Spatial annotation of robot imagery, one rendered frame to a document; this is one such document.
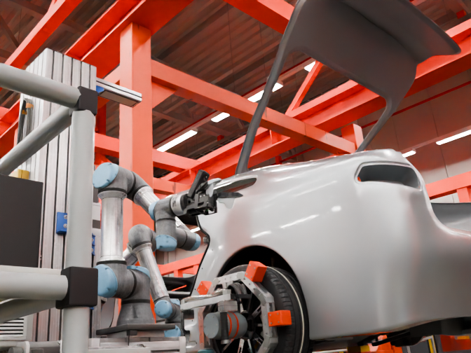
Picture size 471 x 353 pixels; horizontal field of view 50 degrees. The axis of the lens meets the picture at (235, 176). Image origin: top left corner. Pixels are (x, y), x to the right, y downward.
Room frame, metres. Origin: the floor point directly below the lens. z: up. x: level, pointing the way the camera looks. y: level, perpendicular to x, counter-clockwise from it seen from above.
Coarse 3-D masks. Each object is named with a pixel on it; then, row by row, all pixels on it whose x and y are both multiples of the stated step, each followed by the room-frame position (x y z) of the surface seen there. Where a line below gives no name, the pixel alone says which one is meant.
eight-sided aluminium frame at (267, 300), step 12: (228, 276) 2.79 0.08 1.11; (240, 276) 2.72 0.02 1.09; (216, 288) 2.88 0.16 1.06; (252, 288) 2.66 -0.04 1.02; (264, 288) 2.68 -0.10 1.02; (264, 300) 2.61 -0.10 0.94; (204, 312) 2.97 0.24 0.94; (264, 312) 2.62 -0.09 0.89; (264, 324) 2.62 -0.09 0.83; (204, 336) 2.96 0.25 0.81; (264, 336) 2.62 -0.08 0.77; (276, 336) 2.64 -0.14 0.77; (204, 348) 2.95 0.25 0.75; (264, 348) 2.65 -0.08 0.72
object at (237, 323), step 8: (216, 312) 2.73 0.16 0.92; (232, 312) 2.76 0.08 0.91; (208, 320) 2.70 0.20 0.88; (216, 320) 2.66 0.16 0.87; (232, 320) 2.71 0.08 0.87; (240, 320) 2.75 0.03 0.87; (208, 328) 2.70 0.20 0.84; (216, 328) 2.66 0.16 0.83; (232, 328) 2.71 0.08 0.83; (240, 328) 2.75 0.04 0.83; (208, 336) 2.71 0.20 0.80; (216, 336) 2.68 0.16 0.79; (232, 336) 2.74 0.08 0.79; (240, 336) 2.79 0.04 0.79
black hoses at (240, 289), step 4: (232, 284) 2.58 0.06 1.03; (236, 284) 2.60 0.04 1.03; (240, 284) 2.61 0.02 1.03; (228, 288) 2.61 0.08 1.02; (232, 288) 2.64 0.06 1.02; (236, 288) 2.57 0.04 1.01; (240, 288) 2.59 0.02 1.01; (244, 288) 2.61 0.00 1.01; (232, 292) 2.66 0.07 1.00; (236, 292) 2.56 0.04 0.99; (240, 292) 2.57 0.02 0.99; (244, 292) 2.59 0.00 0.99; (236, 296) 2.55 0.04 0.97; (240, 296) 2.55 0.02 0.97; (244, 296) 2.57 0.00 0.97; (248, 296) 2.59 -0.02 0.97
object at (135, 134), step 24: (120, 48) 3.03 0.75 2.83; (144, 48) 2.99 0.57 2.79; (120, 72) 3.02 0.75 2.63; (144, 72) 2.99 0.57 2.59; (144, 96) 2.99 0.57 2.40; (120, 120) 3.02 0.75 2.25; (144, 120) 2.99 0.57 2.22; (120, 144) 3.02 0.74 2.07; (144, 144) 2.98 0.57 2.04; (144, 168) 2.98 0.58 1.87; (144, 216) 2.98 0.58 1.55
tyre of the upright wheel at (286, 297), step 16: (272, 272) 2.74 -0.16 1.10; (288, 272) 2.86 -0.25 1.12; (272, 288) 2.68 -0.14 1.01; (288, 288) 2.70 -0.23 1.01; (288, 304) 2.64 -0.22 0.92; (304, 304) 2.74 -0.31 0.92; (304, 320) 2.71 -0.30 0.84; (288, 336) 2.64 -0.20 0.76; (304, 336) 2.72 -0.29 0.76; (288, 352) 2.67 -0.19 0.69; (304, 352) 2.76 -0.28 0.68
